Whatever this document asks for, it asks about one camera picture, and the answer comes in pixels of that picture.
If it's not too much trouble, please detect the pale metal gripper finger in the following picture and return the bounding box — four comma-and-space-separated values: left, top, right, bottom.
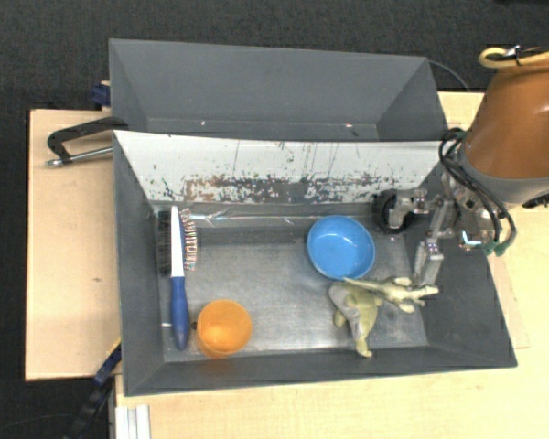
412, 240, 429, 288
424, 240, 445, 288

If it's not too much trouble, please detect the pale yellow toy dinosaur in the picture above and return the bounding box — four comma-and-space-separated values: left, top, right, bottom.
342, 275, 440, 315

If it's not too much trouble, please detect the grey-green toy dinosaur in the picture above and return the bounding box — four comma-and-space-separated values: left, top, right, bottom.
328, 281, 382, 359

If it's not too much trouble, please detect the blue bowl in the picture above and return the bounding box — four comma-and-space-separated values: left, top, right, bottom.
306, 214, 377, 282

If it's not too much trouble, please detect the grey metal bin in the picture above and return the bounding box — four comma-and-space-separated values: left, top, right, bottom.
107, 37, 519, 398

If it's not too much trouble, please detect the orange cup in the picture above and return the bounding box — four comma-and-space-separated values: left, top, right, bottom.
195, 298, 253, 360

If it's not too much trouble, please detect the blue and white brush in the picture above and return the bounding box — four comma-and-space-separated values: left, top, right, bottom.
156, 205, 200, 352

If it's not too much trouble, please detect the pale wood flat board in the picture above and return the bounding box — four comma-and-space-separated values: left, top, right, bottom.
25, 108, 124, 382

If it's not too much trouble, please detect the black cylinder on white bracket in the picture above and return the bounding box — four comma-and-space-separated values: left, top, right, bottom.
372, 187, 429, 236

